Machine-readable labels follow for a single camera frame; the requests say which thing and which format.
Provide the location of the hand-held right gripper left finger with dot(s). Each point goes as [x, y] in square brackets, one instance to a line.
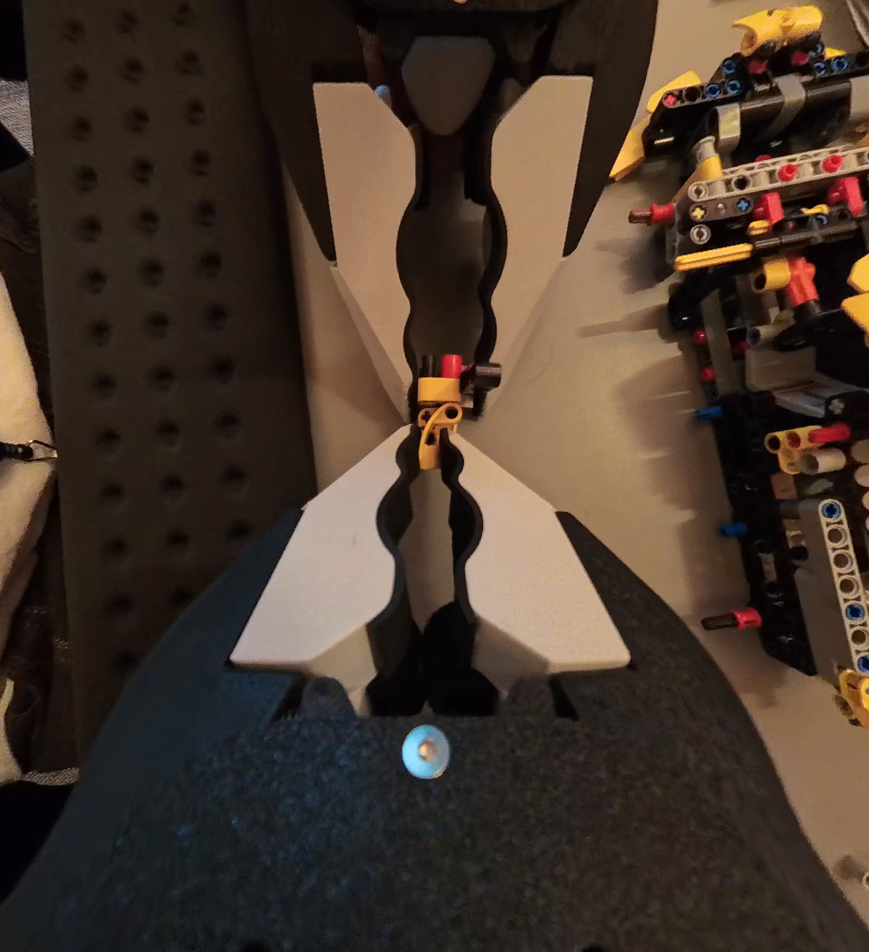
[315, 587]

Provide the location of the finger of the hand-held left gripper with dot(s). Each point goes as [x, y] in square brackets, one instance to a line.
[364, 186]
[538, 186]

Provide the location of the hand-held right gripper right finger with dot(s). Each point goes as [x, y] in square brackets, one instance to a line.
[546, 587]

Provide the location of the yellow curved toy piece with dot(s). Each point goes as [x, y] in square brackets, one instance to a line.
[428, 446]

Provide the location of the yellow toy brick assembly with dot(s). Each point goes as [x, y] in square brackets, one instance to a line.
[438, 388]

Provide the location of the yellow toy car model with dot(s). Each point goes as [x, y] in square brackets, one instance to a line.
[776, 208]

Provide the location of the dark perforated pad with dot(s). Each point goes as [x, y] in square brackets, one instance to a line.
[144, 372]

